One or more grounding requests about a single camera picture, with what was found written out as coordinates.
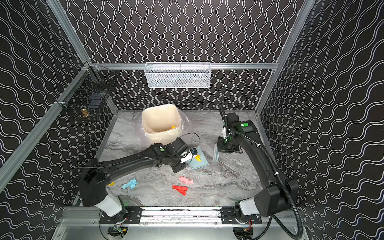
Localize teal hand brush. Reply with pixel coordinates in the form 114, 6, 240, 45
213, 143, 220, 162

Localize teal dustpan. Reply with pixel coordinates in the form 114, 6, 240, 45
188, 147, 209, 170

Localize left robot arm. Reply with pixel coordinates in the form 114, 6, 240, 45
78, 138, 192, 217

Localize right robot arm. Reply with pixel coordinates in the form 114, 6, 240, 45
217, 106, 300, 219

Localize pink paper scrap centre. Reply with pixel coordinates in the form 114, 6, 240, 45
178, 176, 194, 185

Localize yellow paper scrap flat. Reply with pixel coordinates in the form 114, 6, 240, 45
195, 155, 202, 162

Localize red paper scrap near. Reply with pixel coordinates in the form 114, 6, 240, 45
172, 185, 188, 196

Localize clear plastic bin liner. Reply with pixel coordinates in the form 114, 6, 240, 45
135, 109, 193, 147

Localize cream plastic waste bin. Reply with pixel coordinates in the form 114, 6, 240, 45
142, 104, 183, 145

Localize blue paper scrap near left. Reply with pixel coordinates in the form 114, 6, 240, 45
122, 178, 138, 190

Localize brass object in basket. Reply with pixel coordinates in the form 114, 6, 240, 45
81, 109, 90, 118

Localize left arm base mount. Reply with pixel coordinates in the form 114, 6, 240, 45
99, 207, 143, 225

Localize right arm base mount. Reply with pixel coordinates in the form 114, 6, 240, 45
218, 206, 262, 225

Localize white wire basket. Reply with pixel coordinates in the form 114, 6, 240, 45
144, 62, 212, 89

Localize black wire basket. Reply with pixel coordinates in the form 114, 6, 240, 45
59, 66, 118, 122

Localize aluminium front rail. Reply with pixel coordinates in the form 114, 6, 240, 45
61, 206, 301, 227

